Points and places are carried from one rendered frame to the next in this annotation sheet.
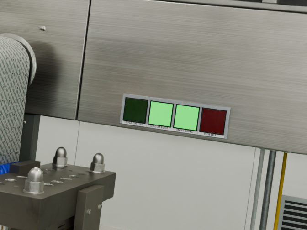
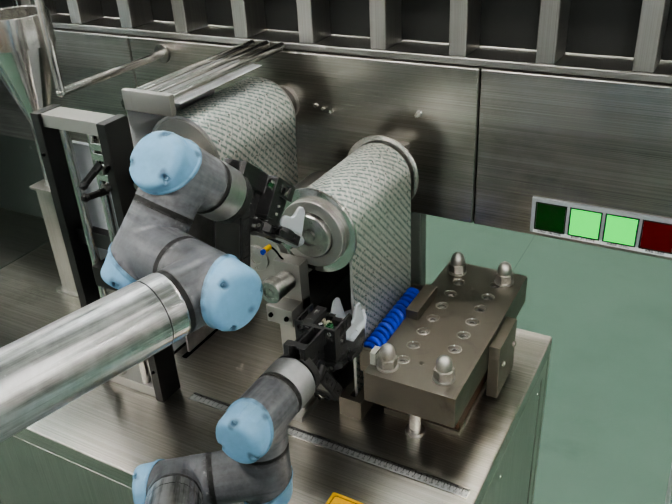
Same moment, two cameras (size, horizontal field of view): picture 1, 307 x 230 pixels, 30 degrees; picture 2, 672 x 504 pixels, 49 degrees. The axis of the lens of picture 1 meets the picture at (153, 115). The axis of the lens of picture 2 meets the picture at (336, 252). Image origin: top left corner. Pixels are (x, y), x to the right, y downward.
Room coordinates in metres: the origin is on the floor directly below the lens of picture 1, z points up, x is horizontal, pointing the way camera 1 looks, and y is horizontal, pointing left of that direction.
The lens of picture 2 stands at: (0.08, 0.11, 1.80)
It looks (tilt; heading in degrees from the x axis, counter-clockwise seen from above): 29 degrees down; 15
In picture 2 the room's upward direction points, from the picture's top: 3 degrees counter-clockwise
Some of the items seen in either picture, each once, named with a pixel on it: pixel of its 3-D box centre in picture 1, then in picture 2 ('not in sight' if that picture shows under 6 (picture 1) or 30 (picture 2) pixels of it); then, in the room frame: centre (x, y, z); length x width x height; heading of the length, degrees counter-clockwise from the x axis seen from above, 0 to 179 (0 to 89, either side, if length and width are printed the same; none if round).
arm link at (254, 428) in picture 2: not in sight; (258, 419); (0.79, 0.43, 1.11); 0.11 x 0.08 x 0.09; 165
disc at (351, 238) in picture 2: not in sight; (315, 230); (1.08, 0.41, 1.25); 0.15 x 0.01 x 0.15; 75
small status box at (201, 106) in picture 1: (173, 115); (602, 226); (1.29, -0.05, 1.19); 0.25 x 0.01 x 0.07; 75
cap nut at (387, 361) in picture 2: not in sight; (387, 355); (1.03, 0.29, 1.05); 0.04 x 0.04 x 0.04
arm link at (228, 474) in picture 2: not in sight; (253, 472); (0.79, 0.44, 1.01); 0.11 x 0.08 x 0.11; 114
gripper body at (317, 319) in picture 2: not in sight; (315, 349); (0.95, 0.39, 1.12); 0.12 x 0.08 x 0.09; 165
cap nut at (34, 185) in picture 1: (34, 179); (444, 367); (1.02, 0.20, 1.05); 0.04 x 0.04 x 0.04
